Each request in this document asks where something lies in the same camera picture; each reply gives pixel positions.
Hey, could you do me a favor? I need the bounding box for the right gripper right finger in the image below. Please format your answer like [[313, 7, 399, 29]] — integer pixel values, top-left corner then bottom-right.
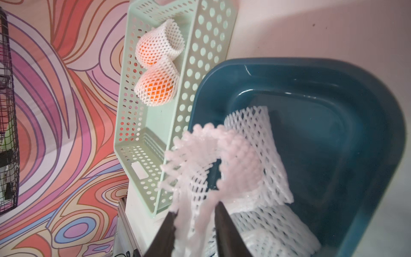
[[215, 201, 252, 257]]

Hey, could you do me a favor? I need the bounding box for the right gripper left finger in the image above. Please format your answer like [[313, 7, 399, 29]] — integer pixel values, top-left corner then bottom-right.
[[143, 212, 178, 257]]

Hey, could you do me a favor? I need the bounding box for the white foam net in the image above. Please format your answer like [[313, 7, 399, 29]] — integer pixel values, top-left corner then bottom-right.
[[224, 106, 294, 206], [225, 204, 321, 257], [158, 123, 264, 257]]

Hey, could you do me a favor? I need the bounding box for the netted orange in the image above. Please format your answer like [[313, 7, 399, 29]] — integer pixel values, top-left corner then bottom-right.
[[135, 19, 185, 69], [134, 56, 180, 107]]

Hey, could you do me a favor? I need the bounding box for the green plastic basket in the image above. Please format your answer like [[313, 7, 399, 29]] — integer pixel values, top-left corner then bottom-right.
[[114, 1, 238, 217]]

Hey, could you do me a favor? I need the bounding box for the dark teal plastic tub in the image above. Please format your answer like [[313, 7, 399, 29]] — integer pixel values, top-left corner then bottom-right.
[[189, 58, 406, 257]]

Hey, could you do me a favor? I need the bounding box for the black wire basket left wall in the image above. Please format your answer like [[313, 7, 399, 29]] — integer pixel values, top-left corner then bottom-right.
[[1, 9, 20, 215]]

